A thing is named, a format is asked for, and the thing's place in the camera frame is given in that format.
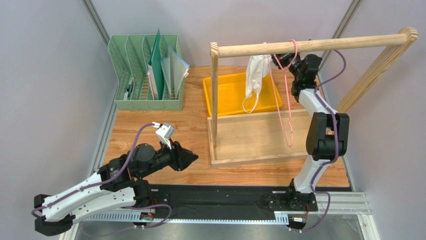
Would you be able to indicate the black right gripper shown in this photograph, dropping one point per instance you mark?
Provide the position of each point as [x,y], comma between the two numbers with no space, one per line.
[287,63]

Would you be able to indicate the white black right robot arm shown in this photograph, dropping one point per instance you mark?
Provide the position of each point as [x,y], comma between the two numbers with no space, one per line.
[327,137]

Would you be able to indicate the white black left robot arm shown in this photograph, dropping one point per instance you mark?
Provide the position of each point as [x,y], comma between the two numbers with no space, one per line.
[119,184]

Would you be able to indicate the green file organizer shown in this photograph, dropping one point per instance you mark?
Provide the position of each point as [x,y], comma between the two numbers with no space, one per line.
[130,55]

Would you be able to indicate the green folder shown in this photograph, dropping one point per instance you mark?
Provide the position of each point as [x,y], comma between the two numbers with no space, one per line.
[155,72]

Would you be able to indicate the translucent document pouch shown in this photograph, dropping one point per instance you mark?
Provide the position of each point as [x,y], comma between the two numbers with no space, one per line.
[174,70]

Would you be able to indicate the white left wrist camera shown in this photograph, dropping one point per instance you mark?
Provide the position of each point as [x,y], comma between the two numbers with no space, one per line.
[164,132]

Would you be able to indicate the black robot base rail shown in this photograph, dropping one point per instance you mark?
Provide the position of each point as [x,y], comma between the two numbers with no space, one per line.
[220,201]

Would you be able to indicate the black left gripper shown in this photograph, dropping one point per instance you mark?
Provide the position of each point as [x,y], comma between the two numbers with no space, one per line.
[181,157]

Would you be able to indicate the wooden clothes rack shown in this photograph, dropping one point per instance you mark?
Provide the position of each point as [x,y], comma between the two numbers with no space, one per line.
[238,137]

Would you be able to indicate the white slotted cable duct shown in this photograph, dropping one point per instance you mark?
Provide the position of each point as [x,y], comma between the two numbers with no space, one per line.
[133,216]

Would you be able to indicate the white tank top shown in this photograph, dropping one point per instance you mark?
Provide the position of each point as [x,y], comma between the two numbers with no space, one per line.
[254,76]

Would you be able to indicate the yellow plastic tray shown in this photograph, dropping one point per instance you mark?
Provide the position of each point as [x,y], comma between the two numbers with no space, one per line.
[231,95]

